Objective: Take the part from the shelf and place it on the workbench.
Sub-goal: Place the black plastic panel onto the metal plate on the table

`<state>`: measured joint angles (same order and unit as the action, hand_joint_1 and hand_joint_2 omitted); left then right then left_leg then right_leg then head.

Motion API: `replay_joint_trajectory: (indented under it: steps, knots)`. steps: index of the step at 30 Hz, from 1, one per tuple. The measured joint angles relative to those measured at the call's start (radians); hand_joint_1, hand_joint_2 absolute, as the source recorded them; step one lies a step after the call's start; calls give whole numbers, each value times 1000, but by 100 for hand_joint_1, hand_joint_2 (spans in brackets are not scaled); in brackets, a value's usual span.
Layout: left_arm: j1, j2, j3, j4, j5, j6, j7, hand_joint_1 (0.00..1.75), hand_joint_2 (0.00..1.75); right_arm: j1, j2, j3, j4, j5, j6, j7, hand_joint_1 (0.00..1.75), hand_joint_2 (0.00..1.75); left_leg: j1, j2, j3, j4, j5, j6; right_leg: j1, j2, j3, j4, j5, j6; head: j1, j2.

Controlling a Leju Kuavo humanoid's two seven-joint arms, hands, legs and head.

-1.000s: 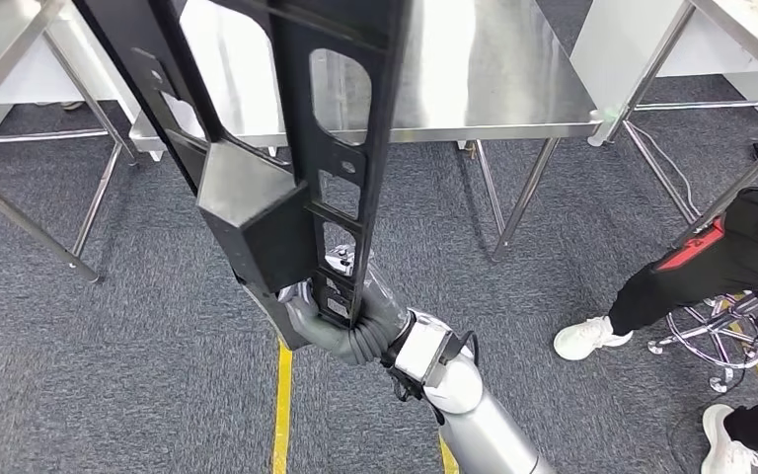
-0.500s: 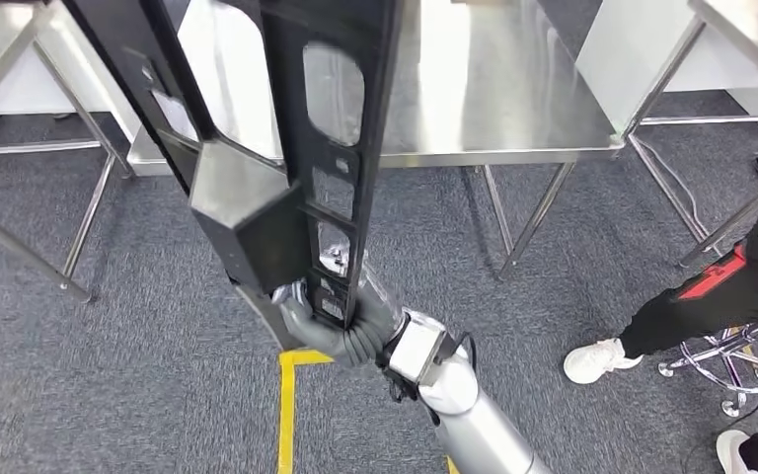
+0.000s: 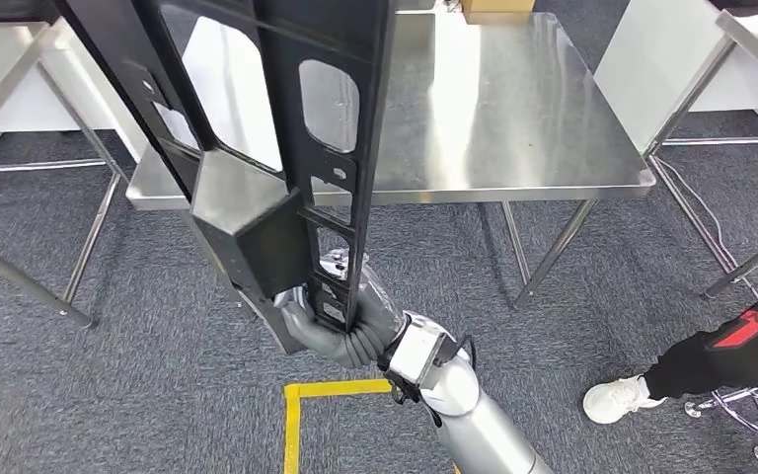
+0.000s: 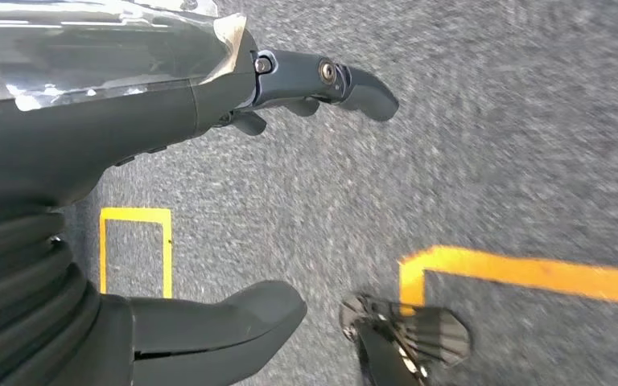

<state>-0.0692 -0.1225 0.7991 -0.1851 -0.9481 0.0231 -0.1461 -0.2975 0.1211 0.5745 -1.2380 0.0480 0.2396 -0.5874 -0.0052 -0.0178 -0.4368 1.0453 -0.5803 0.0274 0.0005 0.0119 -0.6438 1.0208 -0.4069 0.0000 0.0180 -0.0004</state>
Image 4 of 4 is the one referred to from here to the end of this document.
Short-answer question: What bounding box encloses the black robot foot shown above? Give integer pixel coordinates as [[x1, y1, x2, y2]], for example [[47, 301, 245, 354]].
[[339, 294, 471, 386]]

